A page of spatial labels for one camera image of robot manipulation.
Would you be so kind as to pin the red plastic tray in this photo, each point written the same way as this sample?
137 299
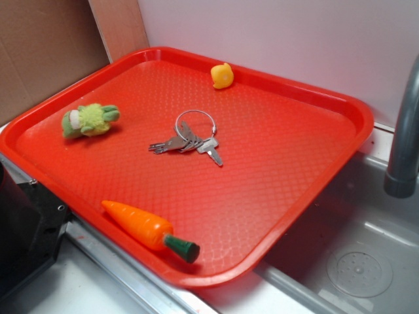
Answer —
280 141

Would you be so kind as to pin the grey toy sink basin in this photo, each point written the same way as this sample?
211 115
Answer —
354 250

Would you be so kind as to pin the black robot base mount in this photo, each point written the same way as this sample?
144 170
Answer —
32 225

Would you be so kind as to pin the silver keys on ring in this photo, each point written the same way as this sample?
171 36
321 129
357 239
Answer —
186 140

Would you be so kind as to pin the brown cardboard panel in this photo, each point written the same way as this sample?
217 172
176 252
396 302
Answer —
47 46

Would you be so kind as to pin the green plush animal toy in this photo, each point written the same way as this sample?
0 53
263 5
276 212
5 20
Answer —
89 120

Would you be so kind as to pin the orange plastic toy carrot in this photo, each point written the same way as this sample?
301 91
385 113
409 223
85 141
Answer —
151 230

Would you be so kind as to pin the yellow rubber duck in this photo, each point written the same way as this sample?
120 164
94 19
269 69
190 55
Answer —
222 76

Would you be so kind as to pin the grey sink faucet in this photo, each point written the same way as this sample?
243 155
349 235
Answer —
402 171

